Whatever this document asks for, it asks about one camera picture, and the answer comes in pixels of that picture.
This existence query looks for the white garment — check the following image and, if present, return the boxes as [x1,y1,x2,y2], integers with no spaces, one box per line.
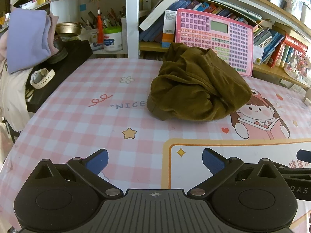
[0,33,31,133]

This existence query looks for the orange and white box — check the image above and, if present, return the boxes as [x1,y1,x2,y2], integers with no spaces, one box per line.
[161,10,177,48]

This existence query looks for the dark round weight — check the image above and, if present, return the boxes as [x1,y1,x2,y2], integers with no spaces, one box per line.
[50,35,68,64]

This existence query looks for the olive brown garment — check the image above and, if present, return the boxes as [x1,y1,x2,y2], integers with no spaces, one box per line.
[146,42,253,122]

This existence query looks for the folded pale pink cloth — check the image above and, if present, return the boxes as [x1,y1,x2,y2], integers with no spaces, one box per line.
[46,13,59,54]

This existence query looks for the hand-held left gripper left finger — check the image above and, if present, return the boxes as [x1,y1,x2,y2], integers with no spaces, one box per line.
[31,149,123,198]

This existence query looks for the white jar with green lid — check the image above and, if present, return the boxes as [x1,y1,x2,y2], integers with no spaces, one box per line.
[103,26,122,52]

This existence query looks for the pink checked cartoon tablecloth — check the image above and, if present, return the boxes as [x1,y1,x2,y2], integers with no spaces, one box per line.
[0,58,311,233]

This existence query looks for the brass bowl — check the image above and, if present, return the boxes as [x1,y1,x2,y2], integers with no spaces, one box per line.
[55,22,82,36]

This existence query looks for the paper cartoon figures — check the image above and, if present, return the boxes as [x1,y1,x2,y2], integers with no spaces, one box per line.
[284,51,311,81]

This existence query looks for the pink toy keyboard tablet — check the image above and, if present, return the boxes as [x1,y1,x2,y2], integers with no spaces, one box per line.
[175,8,254,77]

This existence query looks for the bunch of pens and brushes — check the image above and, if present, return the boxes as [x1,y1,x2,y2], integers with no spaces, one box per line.
[80,7,122,29]

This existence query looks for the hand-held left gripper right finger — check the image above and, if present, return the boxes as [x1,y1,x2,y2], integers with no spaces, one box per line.
[188,148,282,198]

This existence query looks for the row of blue books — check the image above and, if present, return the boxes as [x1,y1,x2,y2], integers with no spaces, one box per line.
[140,0,195,43]

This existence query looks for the white open book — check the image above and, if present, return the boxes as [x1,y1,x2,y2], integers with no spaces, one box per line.
[139,0,179,31]

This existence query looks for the red tassel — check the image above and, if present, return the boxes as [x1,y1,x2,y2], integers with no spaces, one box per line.
[97,9,105,43]

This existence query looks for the folded purple cloth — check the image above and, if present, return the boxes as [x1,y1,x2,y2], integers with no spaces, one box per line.
[7,8,52,74]

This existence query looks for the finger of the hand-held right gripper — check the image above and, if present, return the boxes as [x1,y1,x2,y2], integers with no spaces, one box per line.
[272,149,311,176]

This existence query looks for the white wristwatch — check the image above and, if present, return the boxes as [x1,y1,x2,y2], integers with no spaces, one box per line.
[30,69,56,89]

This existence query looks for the row of colourful books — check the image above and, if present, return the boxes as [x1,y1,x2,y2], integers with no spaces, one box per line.
[253,24,309,69]

